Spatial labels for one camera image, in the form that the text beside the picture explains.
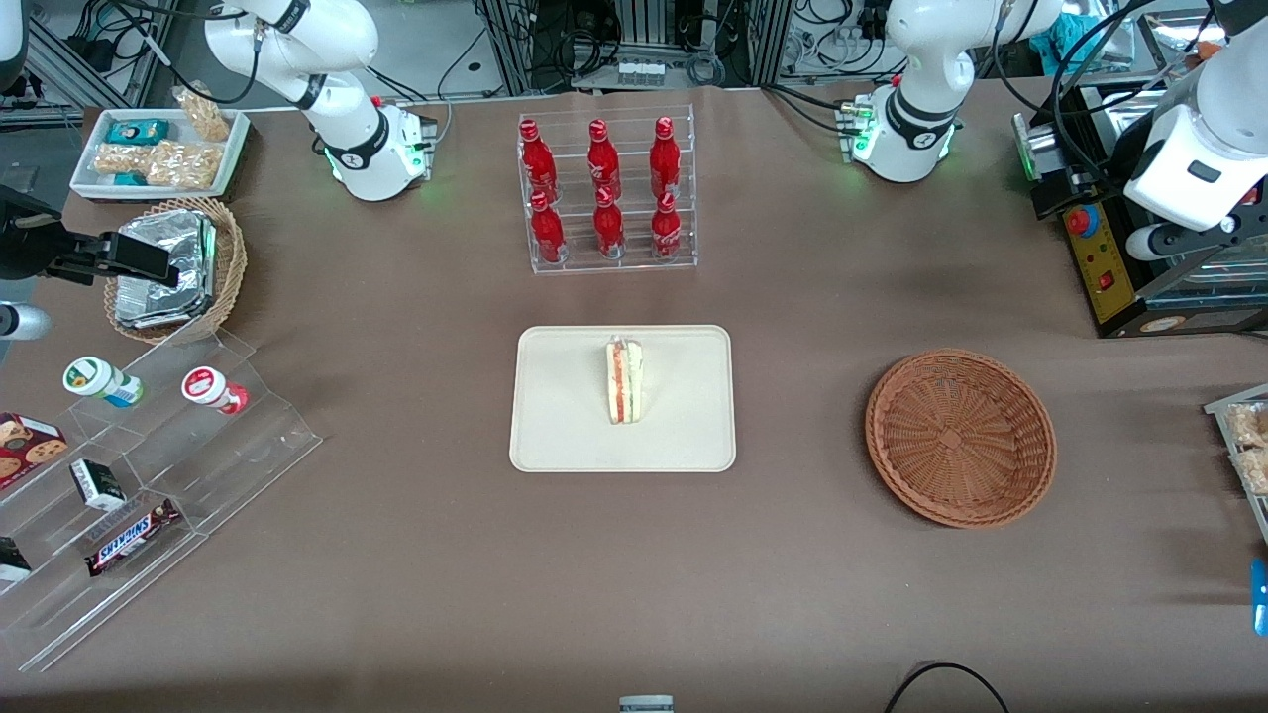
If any white rectangular snack tray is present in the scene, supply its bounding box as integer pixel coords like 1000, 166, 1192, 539
69, 107, 251, 203

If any snickers chocolate bar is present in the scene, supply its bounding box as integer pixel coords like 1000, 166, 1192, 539
84, 498, 182, 578

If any aluminium foil container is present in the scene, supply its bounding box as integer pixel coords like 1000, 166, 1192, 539
114, 210, 218, 331

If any light tan wicker basket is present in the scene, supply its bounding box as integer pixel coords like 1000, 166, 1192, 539
103, 196, 248, 346

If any red lid yogurt cup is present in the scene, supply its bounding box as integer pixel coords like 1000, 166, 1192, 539
181, 366, 250, 416

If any red cookie box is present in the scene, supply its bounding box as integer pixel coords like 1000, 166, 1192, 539
0, 412, 69, 491

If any black yellow control box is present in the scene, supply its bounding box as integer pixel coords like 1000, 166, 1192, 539
1062, 84, 1268, 340

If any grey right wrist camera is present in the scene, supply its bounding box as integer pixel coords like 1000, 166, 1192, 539
0, 302, 53, 344

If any clear acrylic bottle rack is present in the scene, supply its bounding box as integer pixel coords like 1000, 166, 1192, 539
517, 104, 698, 276

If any brown round wicker basket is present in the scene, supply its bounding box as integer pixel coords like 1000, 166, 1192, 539
865, 349, 1058, 530

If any silver device with green light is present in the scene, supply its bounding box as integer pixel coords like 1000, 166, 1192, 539
1012, 112, 1063, 184

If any red cola bottle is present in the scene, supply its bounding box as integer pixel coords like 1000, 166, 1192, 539
520, 119, 558, 199
650, 117, 683, 199
587, 119, 622, 199
593, 186, 626, 260
651, 191, 684, 262
530, 191, 568, 264

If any green lid yogurt cup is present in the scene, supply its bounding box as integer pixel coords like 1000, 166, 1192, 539
62, 356, 145, 409

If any teal cloth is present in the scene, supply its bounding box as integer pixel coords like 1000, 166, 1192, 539
1030, 10, 1093, 62

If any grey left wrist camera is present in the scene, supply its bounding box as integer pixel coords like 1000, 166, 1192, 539
1127, 223, 1239, 261

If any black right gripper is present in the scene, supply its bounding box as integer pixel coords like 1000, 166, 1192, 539
0, 186, 181, 289

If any grey tray with snacks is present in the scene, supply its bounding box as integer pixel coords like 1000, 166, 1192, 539
1204, 384, 1268, 546

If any clear bag of peanuts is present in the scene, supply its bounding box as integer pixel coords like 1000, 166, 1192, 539
173, 84, 232, 143
94, 144, 155, 177
147, 141, 221, 191

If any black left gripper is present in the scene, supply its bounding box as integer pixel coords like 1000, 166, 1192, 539
1030, 107, 1155, 221

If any clear acrylic stepped shelf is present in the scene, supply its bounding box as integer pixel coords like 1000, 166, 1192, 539
0, 327, 324, 674

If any black cable loop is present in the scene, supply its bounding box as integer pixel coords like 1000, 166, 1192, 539
884, 662, 1009, 713

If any triangle sandwich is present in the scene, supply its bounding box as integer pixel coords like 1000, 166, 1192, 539
605, 337, 645, 426

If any aluminium frame rack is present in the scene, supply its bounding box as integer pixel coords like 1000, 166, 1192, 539
475, 0, 793, 95

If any beige plastic tray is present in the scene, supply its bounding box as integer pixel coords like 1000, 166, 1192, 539
509, 325, 737, 473

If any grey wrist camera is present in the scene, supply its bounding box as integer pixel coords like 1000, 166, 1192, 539
1127, 223, 1239, 261
0, 302, 53, 344

